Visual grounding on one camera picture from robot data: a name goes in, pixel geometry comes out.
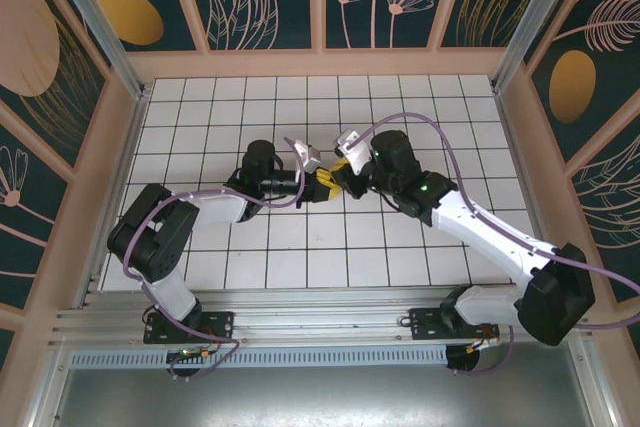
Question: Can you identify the grey metal sheet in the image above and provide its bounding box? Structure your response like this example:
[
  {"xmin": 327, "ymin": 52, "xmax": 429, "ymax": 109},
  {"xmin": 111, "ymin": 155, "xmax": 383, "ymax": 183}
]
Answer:
[{"xmin": 49, "ymin": 366, "xmax": 596, "ymax": 427}]

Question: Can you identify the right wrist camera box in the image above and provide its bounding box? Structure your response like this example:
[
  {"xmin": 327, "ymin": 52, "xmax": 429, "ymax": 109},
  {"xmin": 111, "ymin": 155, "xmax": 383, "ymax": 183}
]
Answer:
[{"xmin": 333, "ymin": 128, "xmax": 375, "ymax": 176}]

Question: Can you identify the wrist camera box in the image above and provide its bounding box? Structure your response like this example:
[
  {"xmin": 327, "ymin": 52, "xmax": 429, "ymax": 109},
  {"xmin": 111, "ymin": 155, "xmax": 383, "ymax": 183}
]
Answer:
[
  {"xmin": 333, "ymin": 128, "xmax": 375, "ymax": 176},
  {"xmin": 284, "ymin": 135, "xmax": 322, "ymax": 174}
]

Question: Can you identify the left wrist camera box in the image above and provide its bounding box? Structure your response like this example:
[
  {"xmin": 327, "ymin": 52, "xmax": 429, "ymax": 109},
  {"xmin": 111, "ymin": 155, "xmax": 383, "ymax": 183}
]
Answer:
[{"xmin": 284, "ymin": 135, "xmax": 322, "ymax": 174}]

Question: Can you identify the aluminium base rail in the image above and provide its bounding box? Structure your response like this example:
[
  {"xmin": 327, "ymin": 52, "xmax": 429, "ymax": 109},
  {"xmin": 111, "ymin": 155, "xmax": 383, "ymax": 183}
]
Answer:
[{"xmin": 47, "ymin": 286, "xmax": 596, "ymax": 348}]

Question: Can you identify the aluminium table side rail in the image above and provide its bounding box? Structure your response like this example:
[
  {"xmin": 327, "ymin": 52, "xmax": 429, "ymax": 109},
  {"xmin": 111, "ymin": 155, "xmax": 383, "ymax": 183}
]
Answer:
[
  {"xmin": 79, "ymin": 89, "xmax": 151, "ymax": 309},
  {"xmin": 492, "ymin": 86, "xmax": 571, "ymax": 303}
]

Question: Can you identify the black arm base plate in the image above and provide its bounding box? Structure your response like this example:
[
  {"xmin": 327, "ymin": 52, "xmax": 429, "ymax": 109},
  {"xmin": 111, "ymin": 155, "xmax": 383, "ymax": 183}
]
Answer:
[
  {"xmin": 143, "ymin": 310, "xmax": 236, "ymax": 346},
  {"xmin": 407, "ymin": 306, "xmax": 501, "ymax": 341}
]

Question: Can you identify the slotted grey cable duct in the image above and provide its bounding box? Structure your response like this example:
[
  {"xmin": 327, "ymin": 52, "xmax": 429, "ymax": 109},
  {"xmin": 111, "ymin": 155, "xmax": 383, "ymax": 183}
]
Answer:
[{"xmin": 69, "ymin": 345, "xmax": 450, "ymax": 369}]

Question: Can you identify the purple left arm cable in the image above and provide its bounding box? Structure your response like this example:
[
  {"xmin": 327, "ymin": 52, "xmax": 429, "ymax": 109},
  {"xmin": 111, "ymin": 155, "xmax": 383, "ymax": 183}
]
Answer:
[{"xmin": 122, "ymin": 135, "xmax": 306, "ymax": 383}]

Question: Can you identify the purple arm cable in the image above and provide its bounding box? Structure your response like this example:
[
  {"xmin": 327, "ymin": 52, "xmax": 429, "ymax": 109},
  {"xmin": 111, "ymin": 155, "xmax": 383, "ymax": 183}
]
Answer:
[
  {"xmin": 122, "ymin": 135, "xmax": 306, "ymax": 383},
  {"xmin": 349, "ymin": 111, "xmax": 640, "ymax": 377}
]

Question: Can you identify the orange oval feather wall panel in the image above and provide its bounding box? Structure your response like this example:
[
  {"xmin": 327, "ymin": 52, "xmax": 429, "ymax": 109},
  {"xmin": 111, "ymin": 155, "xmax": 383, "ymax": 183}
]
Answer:
[{"xmin": 522, "ymin": 0, "xmax": 640, "ymax": 164}]

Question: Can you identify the aluminium corner post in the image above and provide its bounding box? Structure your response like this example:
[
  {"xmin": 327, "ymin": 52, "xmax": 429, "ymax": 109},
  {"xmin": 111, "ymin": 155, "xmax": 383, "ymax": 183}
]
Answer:
[
  {"xmin": 491, "ymin": 0, "xmax": 587, "ymax": 94},
  {"xmin": 41, "ymin": 0, "xmax": 152, "ymax": 101}
]

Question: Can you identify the orange connector with wires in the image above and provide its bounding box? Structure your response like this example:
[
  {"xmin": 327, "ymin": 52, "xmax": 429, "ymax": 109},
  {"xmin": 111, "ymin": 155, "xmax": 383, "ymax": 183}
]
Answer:
[{"xmin": 467, "ymin": 334, "xmax": 501, "ymax": 353}]

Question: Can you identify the small circuit board with wires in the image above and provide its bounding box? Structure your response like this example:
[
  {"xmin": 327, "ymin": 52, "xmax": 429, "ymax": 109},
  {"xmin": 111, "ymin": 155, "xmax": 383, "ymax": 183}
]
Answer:
[{"xmin": 167, "ymin": 345, "xmax": 215, "ymax": 366}]

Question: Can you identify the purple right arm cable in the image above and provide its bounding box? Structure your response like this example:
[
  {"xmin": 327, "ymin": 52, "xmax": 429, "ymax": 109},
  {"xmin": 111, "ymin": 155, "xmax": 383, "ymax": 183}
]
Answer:
[{"xmin": 349, "ymin": 111, "xmax": 640, "ymax": 377}]

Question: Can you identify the pink feather leaves wall panel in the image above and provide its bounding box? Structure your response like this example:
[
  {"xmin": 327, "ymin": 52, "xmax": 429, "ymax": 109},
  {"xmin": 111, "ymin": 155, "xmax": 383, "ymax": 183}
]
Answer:
[{"xmin": 569, "ymin": 96, "xmax": 640, "ymax": 304}]

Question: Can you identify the single pink flower wall panel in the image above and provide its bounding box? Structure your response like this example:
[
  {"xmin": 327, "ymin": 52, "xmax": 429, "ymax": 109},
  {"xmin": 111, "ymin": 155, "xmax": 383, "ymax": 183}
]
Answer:
[{"xmin": 0, "ymin": 99, "xmax": 72, "ymax": 309}]

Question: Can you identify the aluminium frame strut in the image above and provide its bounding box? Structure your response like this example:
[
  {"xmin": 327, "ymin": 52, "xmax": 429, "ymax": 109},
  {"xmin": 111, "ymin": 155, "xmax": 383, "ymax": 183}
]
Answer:
[
  {"xmin": 27, "ymin": 344, "xmax": 76, "ymax": 427},
  {"xmin": 569, "ymin": 326, "xmax": 619, "ymax": 427}
]

